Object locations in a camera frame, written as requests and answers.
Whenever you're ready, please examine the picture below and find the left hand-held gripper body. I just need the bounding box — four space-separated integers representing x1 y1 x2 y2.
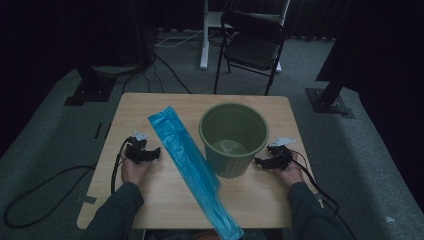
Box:
125 130 150 164

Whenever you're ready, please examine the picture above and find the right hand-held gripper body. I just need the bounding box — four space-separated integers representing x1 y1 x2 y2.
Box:
266 137 297 171

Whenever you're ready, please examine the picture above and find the blue plastic bag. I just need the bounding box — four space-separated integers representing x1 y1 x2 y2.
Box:
147 105 245 240

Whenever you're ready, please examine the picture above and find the green plastic bin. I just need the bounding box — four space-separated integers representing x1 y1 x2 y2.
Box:
198 102 270 179

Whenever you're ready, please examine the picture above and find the person's left hand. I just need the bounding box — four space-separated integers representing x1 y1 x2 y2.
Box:
119 148 153 187

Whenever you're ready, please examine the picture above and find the person's right hand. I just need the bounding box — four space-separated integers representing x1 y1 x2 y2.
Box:
271 149 305 188

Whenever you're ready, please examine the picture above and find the black stand with base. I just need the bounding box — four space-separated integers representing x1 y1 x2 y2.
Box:
63 63 144 107
305 76 356 119

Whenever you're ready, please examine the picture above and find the black folding chair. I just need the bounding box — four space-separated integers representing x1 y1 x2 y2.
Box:
213 10 288 97

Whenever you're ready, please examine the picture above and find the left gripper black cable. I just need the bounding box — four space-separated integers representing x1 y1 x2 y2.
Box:
3 137 133 229

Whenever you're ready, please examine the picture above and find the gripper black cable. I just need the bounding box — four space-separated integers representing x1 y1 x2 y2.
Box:
292 150 357 240
3 137 133 229

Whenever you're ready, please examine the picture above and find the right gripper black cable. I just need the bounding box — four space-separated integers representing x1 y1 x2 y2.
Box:
292 150 357 240

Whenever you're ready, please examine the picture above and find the black floor cable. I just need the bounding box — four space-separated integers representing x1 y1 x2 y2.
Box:
121 53 193 95

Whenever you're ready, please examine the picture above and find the white floor cable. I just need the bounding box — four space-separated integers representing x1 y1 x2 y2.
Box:
154 29 204 48

